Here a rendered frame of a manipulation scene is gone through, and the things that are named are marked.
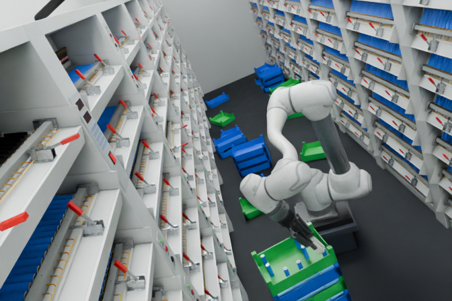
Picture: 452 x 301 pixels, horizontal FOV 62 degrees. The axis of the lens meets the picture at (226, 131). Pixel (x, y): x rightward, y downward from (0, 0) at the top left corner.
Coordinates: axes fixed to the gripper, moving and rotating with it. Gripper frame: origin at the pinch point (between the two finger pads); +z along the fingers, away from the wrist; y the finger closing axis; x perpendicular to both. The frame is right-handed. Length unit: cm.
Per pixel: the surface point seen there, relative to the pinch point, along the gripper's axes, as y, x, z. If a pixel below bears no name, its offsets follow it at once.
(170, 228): -24, 21, -52
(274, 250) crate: 5.5, 21.5, -3.6
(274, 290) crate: -15.5, 19.1, -1.9
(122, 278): -62, 3, -64
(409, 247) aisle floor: 50, -6, 65
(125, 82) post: 16, 15, -101
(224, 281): 1, 53, -5
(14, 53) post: -50, -18, -116
